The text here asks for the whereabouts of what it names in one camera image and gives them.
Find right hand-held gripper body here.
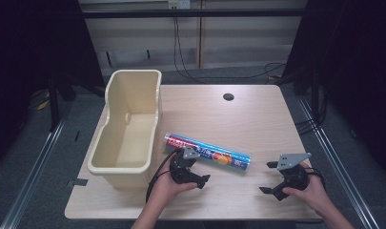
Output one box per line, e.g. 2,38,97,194
271,152,313,202

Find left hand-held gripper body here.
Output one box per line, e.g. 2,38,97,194
169,145,202,185

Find blue foil wrap roll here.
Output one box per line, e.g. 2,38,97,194
163,132,253,173

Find cream plastic bin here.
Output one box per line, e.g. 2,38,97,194
87,69,164,191

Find person's left hand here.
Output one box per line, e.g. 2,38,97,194
148,171,198,209

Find person's right hand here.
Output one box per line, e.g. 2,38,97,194
281,161,329,213

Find black metal stand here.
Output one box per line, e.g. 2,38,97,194
47,74,62,132
310,68,320,123

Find grey tape piece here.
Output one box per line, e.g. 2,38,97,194
66,177,89,188

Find black curtain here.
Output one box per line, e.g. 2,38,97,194
0,0,105,170
282,0,386,179

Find black horizontal bar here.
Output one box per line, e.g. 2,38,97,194
81,9,307,19

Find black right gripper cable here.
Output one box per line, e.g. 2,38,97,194
304,166,327,189

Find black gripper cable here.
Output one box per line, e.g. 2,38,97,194
304,166,327,189
145,150,179,204

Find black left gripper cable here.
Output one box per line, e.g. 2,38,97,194
145,150,179,204

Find aluminium floor rail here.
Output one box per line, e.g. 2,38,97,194
296,97,380,229
0,119,67,229

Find black floor cables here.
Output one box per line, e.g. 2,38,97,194
295,116,326,137

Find black wall cable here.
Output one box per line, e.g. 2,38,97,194
173,16,288,84

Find white wall socket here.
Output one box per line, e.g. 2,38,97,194
167,0,192,10

